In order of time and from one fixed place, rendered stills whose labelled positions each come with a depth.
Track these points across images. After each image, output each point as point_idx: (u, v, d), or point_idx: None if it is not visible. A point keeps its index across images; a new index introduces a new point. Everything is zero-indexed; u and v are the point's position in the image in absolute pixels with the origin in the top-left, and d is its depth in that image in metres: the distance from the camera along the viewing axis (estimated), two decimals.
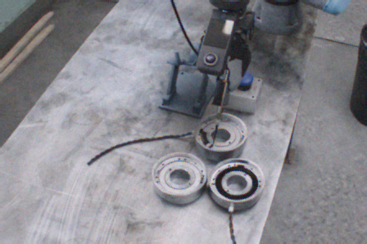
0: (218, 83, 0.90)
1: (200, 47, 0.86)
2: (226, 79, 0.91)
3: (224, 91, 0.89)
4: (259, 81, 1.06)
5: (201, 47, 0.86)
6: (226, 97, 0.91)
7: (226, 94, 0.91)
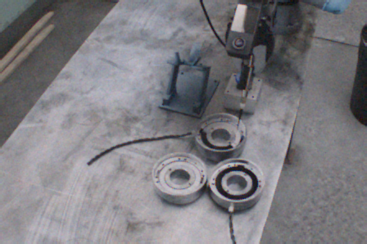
0: (242, 69, 0.93)
1: (226, 33, 0.90)
2: (251, 65, 0.94)
3: (249, 75, 0.93)
4: (259, 81, 1.06)
5: (227, 33, 0.90)
6: (251, 82, 0.95)
7: (251, 79, 0.94)
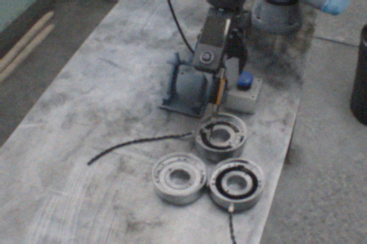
0: (213, 82, 0.90)
1: (197, 45, 0.87)
2: (222, 78, 0.91)
3: (222, 90, 0.90)
4: (259, 81, 1.06)
5: (197, 45, 0.86)
6: (224, 96, 0.92)
7: (224, 93, 0.91)
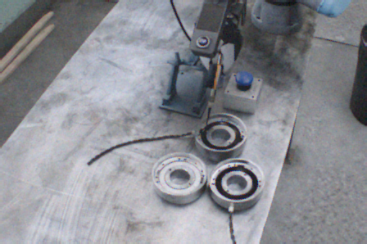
0: (210, 67, 0.93)
1: (193, 31, 0.90)
2: (219, 63, 0.94)
3: (218, 74, 0.93)
4: (259, 81, 1.06)
5: (194, 31, 0.90)
6: (220, 81, 0.95)
7: (219, 78, 0.94)
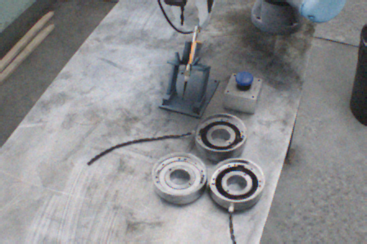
0: (186, 44, 1.01)
1: None
2: (194, 40, 1.02)
3: (194, 50, 1.01)
4: (259, 81, 1.06)
5: None
6: (196, 56, 1.03)
7: (196, 53, 1.02)
